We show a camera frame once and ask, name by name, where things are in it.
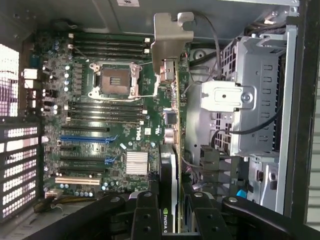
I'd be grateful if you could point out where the metal disk bay cage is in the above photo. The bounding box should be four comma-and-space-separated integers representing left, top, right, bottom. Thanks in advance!
199, 34, 298, 157

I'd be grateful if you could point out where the black expansion slot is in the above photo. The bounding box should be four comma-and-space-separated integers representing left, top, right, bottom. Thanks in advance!
58, 166, 107, 175
58, 155, 112, 163
61, 126, 111, 134

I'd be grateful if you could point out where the metal socket cover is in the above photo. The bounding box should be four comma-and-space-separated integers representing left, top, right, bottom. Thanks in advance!
129, 62, 159, 99

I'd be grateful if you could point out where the silver chipset heatsink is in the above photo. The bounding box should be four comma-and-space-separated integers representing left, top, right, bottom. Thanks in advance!
125, 150, 149, 176

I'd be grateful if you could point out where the green Dell motherboard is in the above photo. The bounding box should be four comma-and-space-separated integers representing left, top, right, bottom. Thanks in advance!
22, 31, 191, 198

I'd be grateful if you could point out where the yellow black power wire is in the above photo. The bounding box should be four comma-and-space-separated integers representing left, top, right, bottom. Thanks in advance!
33, 188, 98, 214

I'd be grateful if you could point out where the black power connector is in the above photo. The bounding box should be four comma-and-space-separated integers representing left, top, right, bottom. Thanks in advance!
199, 144, 225, 176

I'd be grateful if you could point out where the CPU socket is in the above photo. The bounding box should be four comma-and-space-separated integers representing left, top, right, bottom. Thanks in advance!
87, 62, 141, 101

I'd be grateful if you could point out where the grey wire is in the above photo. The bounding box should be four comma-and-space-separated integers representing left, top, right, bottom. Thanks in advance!
193, 11, 224, 79

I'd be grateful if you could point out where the black RAM slot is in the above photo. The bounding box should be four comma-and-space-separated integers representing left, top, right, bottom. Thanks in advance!
68, 33, 151, 40
72, 51, 151, 58
68, 45, 151, 52
67, 111, 148, 118
67, 101, 148, 107
68, 39, 151, 46
66, 117, 146, 125
64, 106, 148, 113

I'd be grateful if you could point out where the white expansion slot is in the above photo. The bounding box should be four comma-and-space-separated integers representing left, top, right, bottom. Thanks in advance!
54, 176, 101, 186

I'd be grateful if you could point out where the open PC case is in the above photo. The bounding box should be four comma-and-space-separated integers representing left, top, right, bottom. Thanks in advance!
0, 0, 320, 240

